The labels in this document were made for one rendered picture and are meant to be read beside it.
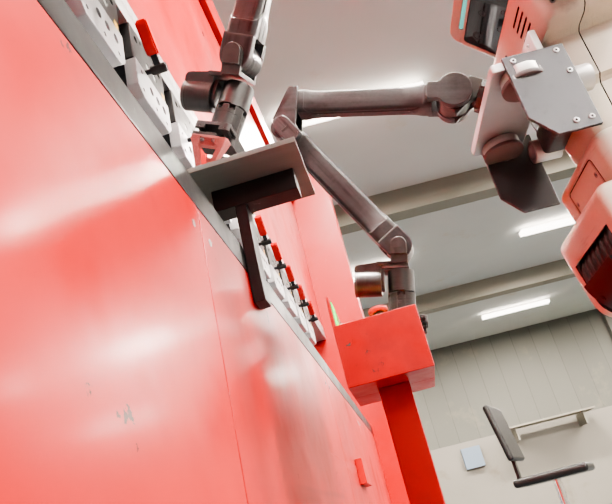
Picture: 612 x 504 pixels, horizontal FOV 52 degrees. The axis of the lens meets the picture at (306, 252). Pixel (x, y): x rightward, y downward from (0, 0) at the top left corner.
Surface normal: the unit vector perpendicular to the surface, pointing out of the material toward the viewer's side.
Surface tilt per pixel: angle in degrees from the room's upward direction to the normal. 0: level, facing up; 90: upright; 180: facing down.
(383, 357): 90
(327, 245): 90
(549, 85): 90
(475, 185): 90
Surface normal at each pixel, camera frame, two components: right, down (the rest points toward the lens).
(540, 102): -0.11, -0.40
